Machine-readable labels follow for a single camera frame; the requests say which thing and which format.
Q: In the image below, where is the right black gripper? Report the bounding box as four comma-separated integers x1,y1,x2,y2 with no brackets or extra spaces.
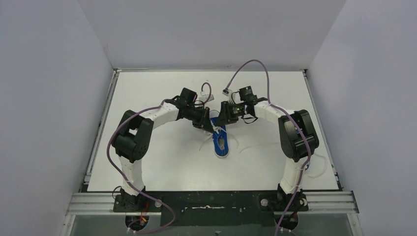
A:
215,101,246,127

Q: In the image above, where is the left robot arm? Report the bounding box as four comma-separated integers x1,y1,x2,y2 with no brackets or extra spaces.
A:
106,88,214,210

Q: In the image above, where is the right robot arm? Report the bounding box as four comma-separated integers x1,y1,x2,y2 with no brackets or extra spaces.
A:
215,86,320,210

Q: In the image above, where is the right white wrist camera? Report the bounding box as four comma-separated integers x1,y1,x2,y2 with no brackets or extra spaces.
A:
222,88,238,104

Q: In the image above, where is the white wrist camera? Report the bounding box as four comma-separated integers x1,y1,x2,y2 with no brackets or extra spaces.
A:
198,93,214,103
222,88,238,104

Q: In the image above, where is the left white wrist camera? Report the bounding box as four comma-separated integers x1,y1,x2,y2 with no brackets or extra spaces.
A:
198,93,214,103

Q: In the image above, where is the aluminium frame rail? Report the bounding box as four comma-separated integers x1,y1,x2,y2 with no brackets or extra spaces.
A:
66,191,359,215

